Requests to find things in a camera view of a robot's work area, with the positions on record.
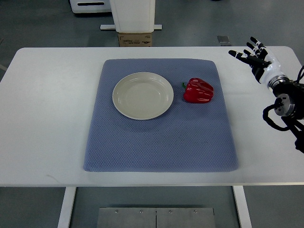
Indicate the cardboard box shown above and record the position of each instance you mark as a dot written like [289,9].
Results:
[135,39]

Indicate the small grey floor plate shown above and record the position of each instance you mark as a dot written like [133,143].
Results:
[223,39]

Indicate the white pedestal column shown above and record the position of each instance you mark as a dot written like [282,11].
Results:
[133,16]

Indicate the cream ceramic plate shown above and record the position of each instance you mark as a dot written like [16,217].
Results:
[143,96]

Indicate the white table leg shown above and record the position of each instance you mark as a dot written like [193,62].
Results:
[241,205]
[67,207]

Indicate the red bell pepper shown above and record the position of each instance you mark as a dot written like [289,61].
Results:
[198,91]

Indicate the blue textured mat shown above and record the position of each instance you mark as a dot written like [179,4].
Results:
[186,138]

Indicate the right white table leg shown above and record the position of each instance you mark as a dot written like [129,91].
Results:
[241,205]

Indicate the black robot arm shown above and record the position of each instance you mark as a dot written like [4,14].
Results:
[289,105]

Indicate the white machine with slot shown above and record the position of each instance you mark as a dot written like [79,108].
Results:
[90,6]

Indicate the left white table leg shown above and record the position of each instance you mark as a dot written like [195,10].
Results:
[67,207]

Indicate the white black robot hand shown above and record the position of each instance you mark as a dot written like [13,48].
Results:
[264,65]

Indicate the grey metal floor plate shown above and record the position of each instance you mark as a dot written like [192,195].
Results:
[156,218]

